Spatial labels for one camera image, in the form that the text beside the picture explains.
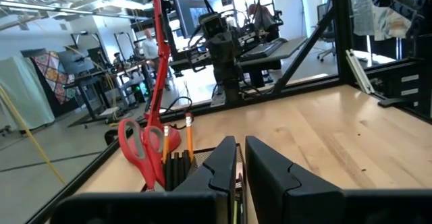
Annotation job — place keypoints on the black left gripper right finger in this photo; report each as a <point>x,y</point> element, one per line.
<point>287,193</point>

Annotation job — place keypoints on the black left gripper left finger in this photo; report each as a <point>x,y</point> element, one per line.
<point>219,170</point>

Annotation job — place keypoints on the orange pencil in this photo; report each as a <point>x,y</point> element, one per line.
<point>166,146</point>
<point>189,139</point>

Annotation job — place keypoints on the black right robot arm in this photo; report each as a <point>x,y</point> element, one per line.
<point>229,82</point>

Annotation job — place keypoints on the black mesh desk organizer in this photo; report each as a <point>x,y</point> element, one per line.
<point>179,173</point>

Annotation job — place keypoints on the black office chair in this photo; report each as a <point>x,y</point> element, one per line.
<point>323,18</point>
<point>266,18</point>

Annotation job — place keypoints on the black keyboard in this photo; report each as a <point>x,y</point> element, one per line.
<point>265,50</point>

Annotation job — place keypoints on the large dark display screen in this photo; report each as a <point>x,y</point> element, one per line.
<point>189,8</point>

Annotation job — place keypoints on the red desk lamp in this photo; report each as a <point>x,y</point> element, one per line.
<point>162,65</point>

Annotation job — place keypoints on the grey desk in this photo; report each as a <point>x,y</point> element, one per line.
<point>290,48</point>

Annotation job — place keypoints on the person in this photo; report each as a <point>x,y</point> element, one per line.
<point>136,48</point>
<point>150,48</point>
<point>118,60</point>

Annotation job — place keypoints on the silver aluminium extrusion bar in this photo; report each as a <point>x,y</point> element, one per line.
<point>359,70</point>

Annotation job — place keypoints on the black workbench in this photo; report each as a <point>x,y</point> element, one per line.
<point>87,79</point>

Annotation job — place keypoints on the pale patterned cloth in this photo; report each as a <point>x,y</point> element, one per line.
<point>364,8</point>

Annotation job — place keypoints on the colourful patchwork quilt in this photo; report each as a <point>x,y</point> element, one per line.
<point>54,75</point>

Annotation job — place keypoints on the pale teal cloth cover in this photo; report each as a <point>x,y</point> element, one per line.
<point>20,92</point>

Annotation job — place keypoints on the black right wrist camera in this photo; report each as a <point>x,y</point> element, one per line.
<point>213,25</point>

